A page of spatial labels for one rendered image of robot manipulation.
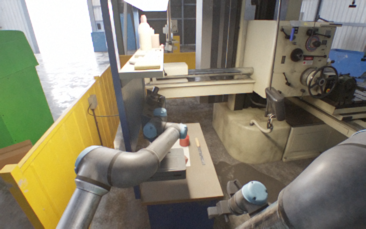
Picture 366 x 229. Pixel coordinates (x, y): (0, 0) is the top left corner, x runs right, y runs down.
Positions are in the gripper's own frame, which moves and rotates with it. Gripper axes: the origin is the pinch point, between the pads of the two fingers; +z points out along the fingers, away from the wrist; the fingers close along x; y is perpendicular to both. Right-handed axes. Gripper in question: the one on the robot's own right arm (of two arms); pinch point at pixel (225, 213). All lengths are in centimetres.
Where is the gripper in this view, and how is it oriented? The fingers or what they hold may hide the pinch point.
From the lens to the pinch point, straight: 95.8
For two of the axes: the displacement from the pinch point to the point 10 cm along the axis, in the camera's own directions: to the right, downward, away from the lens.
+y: 1.1, 7.7, -6.3
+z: -1.7, 6.4, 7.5
